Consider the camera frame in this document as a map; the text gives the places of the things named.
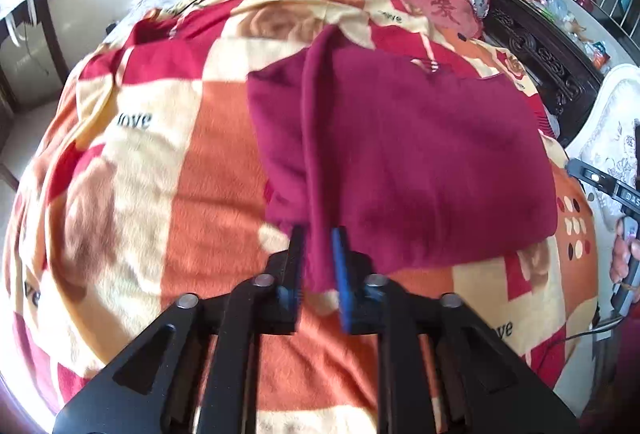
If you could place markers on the maroon fleece garment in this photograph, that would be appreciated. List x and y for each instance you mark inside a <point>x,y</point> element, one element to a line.
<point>425,154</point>

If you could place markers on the white embroidered chair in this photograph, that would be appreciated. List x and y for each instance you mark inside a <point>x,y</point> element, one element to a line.
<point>615,144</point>

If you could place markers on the orange red printed blanket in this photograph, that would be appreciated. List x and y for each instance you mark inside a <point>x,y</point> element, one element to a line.
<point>150,189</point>

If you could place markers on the person's right hand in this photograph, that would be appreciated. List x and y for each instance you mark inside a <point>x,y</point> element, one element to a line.
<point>622,259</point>

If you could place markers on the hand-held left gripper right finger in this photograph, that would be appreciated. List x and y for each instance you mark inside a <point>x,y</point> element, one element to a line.
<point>345,274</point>

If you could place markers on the dark carved wooden furniture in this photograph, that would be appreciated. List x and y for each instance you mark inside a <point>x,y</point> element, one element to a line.
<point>540,49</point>

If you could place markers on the red heart-shaped pillow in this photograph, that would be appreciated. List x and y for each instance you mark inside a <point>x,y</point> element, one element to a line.
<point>440,9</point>

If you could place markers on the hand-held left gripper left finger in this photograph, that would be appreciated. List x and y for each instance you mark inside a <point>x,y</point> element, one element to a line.
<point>292,264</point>

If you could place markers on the dark wooden desk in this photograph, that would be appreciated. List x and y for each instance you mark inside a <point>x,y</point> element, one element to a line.
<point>50,29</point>

